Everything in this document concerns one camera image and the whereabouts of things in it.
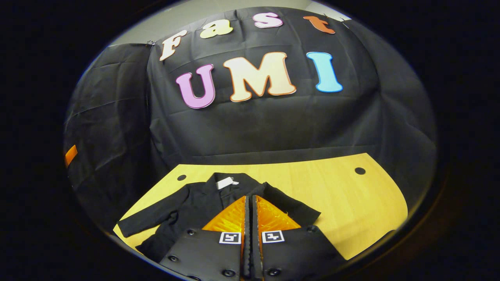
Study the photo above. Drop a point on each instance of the black backdrop cloth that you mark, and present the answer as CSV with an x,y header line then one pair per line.
x,y
273,125

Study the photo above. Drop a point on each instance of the black jacket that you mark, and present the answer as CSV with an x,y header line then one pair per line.
x,y
195,207

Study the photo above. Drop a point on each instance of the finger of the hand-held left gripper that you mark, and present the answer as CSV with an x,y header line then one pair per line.
x,y
70,155

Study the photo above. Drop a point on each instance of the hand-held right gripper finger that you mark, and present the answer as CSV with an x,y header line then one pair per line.
x,y
256,257
246,257

